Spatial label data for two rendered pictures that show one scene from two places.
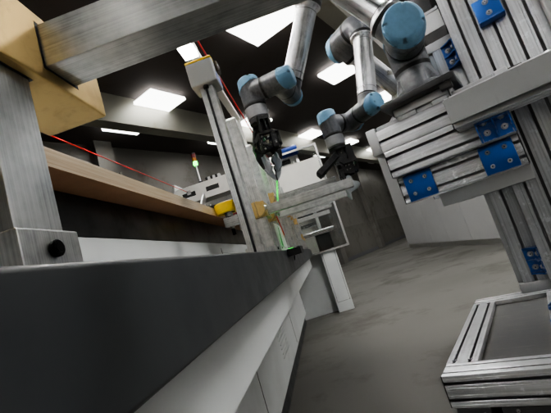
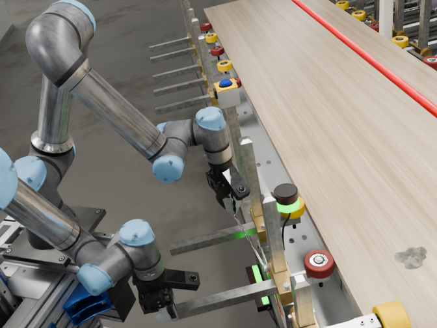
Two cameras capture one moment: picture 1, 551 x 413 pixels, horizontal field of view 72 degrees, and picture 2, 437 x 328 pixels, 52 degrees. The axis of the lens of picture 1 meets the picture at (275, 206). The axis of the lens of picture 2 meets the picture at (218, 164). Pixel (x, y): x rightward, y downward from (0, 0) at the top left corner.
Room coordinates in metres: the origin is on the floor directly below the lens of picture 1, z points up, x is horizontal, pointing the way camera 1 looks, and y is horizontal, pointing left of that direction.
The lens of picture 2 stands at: (2.27, -0.16, 1.85)
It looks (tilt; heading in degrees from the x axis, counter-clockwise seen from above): 35 degrees down; 173
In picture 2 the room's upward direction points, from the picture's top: 13 degrees counter-clockwise
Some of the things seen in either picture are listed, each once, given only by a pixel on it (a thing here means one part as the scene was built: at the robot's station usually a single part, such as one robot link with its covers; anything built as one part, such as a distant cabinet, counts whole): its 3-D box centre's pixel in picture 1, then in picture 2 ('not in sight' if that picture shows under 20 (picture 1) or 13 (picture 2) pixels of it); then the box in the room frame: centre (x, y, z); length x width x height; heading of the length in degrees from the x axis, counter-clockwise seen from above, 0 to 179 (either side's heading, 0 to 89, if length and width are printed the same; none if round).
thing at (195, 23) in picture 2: not in sight; (203, 60); (-0.06, 0.16, 0.93); 0.04 x 0.04 x 0.48; 85
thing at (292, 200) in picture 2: not in sight; (286, 194); (1.44, 0.08, 1.13); 0.06 x 0.06 x 0.02
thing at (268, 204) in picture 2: (265, 202); (278, 259); (1.44, 0.03, 0.90); 0.04 x 0.04 x 0.48; 85
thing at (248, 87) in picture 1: (252, 93); (211, 129); (1.22, -0.04, 1.24); 0.09 x 0.08 x 0.11; 71
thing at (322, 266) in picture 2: not in sight; (319, 272); (1.49, 0.13, 0.85); 0.08 x 0.08 x 0.11
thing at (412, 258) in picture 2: not in sight; (412, 254); (1.58, 0.36, 0.91); 0.09 x 0.07 x 0.02; 95
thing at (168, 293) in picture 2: (343, 161); (154, 287); (1.45, -0.31, 0.96); 0.09 x 0.08 x 0.12; 85
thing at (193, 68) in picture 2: not in sight; (188, 70); (-0.27, 0.08, 0.81); 0.44 x 0.03 x 0.04; 85
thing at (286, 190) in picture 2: not in sight; (289, 221); (1.44, 0.08, 1.03); 0.06 x 0.06 x 0.22; 85
